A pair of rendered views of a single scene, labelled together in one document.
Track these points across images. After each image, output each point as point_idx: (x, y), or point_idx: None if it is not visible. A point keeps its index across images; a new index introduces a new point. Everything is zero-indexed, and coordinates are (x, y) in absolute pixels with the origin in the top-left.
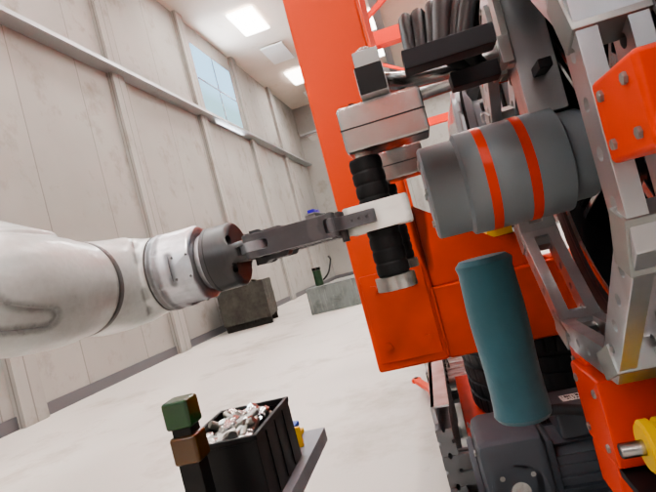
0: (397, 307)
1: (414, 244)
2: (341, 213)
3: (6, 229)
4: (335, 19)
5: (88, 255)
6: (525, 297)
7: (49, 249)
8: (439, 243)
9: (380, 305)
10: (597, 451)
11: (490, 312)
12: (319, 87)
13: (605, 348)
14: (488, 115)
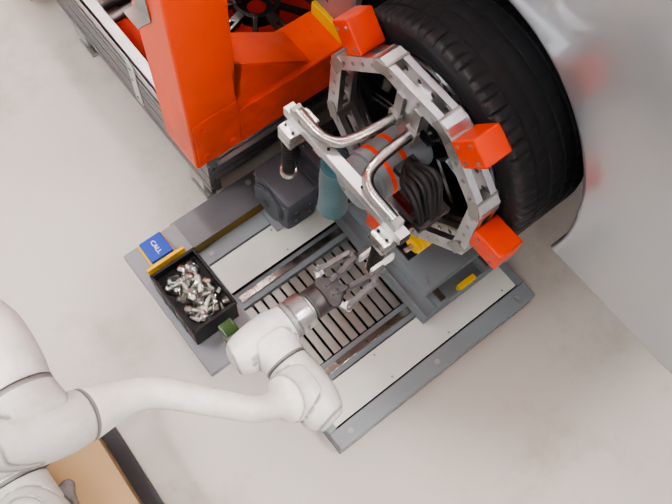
0: (216, 132)
1: (233, 91)
2: (374, 274)
3: (320, 387)
4: None
5: (315, 361)
6: (293, 91)
7: (327, 378)
8: (247, 80)
9: (205, 136)
10: (370, 219)
11: (341, 191)
12: (177, 11)
13: (414, 230)
14: (343, 66)
